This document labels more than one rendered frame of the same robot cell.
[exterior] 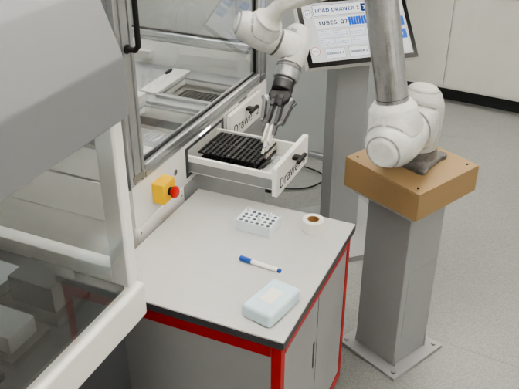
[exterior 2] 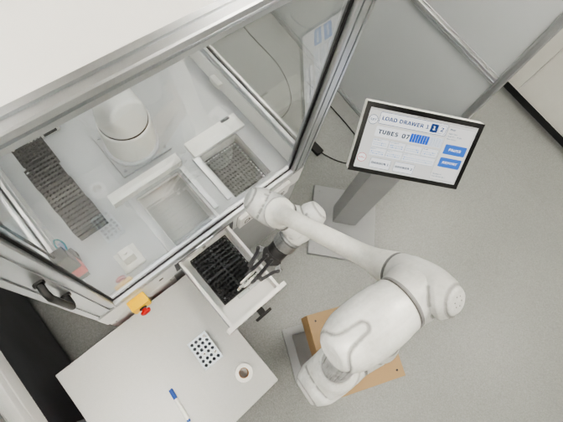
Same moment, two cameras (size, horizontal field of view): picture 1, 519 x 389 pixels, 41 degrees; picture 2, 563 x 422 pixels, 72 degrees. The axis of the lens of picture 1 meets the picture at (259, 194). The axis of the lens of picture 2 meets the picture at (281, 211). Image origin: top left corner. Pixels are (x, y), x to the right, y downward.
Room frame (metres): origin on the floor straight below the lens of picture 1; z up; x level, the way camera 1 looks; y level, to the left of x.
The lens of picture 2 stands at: (1.89, -0.06, 2.46)
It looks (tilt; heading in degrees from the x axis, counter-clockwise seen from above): 67 degrees down; 3
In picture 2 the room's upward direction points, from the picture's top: 23 degrees clockwise
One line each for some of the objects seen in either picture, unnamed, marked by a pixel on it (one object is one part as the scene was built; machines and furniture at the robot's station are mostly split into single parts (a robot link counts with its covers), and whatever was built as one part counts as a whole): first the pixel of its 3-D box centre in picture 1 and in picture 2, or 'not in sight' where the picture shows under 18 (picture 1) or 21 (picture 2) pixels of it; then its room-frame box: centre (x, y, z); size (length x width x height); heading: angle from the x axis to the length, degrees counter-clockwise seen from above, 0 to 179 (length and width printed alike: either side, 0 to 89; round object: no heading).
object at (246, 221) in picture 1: (258, 222); (204, 350); (1.91, 0.00, 0.78); 0.12 x 0.08 x 0.04; 64
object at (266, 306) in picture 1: (271, 302); not in sight; (1.50, -0.03, 0.78); 0.15 x 0.10 x 0.04; 144
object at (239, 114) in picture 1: (245, 115); (264, 203); (2.55, 0.06, 0.87); 0.29 x 0.02 x 0.11; 156
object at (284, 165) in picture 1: (290, 164); (256, 307); (2.13, -0.11, 0.87); 0.29 x 0.02 x 0.11; 156
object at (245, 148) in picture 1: (238, 154); (224, 270); (2.21, 0.08, 0.87); 0.22 x 0.18 x 0.06; 66
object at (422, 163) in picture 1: (416, 148); not in sight; (2.21, -0.55, 0.90); 0.22 x 0.18 x 0.06; 141
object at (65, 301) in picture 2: (130, 20); (58, 297); (1.86, 0.35, 1.45); 0.05 x 0.03 x 0.19; 66
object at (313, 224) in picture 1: (313, 224); (243, 373); (1.90, -0.17, 0.78); 0.07 x 0.07 x 0.04
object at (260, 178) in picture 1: (235, 155); (223, 268); (2.22, 0.08, 0.86); 0.40 x 0.26 x 0.06; 66
